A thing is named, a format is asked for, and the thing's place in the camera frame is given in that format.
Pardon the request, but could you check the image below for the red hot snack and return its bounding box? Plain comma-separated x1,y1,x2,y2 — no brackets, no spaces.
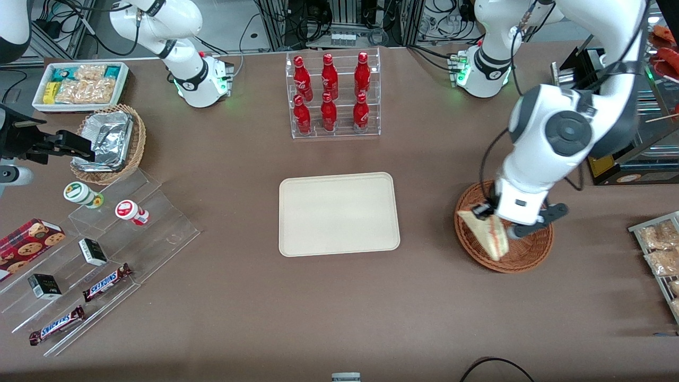
649,48,679,76
652,24,679,44

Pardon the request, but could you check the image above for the cream plastic serving tray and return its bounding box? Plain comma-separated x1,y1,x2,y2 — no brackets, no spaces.
278,172,401,258

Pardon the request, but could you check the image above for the triangular sandwich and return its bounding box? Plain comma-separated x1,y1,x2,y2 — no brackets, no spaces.
457,209,510,262

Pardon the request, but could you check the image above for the small clear cracker bag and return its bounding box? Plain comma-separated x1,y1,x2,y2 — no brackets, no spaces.
74,64,108,82

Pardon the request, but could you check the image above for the brown snickers bar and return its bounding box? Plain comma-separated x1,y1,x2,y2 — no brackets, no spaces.
82,263,134,303
29,306,86,346

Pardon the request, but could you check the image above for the red cookie box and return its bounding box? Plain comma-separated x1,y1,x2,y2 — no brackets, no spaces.
0,218,67,282

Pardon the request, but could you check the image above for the light tan wicker basket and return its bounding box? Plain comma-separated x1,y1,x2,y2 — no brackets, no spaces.
70,103,147,186

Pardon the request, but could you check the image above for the black floor cable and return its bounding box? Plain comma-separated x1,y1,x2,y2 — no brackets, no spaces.
458,357,537,382

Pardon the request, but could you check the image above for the brown round wicker basket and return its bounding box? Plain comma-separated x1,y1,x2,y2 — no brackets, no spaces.
454,179,555,274

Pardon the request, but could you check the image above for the silver foil container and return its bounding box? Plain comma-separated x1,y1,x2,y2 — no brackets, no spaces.
72,110,135,172

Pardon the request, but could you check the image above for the small black box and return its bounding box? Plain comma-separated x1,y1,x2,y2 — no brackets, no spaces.
78,238,108,267
27,274,63,301

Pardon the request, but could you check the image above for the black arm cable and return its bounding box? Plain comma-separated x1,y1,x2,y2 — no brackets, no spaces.
478,126,513,201

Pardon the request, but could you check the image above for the clear acrylic bottle rack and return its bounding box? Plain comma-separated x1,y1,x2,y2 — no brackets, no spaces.
285,47,382,140

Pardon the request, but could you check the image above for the aluminium frame rack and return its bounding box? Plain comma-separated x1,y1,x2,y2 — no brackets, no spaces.
254,0,426,50

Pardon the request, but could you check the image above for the clear bag of fried snacks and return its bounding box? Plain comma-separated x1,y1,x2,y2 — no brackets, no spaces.
644,249,679,277
639,220,679,250

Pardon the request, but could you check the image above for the white rectangular snack bin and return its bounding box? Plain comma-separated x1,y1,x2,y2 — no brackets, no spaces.
31,62,130,114

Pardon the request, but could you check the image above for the clear acrylic stepped display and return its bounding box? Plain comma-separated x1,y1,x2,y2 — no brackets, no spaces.
0,169,201,358

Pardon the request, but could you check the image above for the metal wire snack tray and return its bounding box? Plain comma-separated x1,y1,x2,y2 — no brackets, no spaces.
628,211,679,325

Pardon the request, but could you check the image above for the red cola bottle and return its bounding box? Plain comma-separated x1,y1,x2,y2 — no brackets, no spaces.
293,94,312,135
352,93,370,133
320,92,338,133
321,53,340,99
293,55,314,100
354,51,372,97

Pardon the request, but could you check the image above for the green lid yogurt cup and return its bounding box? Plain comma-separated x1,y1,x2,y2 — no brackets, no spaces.
63,181,105,210

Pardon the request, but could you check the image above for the black machine with yellow panel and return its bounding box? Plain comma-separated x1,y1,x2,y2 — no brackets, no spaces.
550,47,679,186

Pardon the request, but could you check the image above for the red lid yogurt cup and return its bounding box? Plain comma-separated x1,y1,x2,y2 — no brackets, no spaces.
115,199,151,227

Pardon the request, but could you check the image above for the large clear cracker bag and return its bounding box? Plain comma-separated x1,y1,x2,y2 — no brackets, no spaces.
55,78,117,105

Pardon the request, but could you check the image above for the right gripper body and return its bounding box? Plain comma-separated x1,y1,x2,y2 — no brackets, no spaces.
0,104,52,165

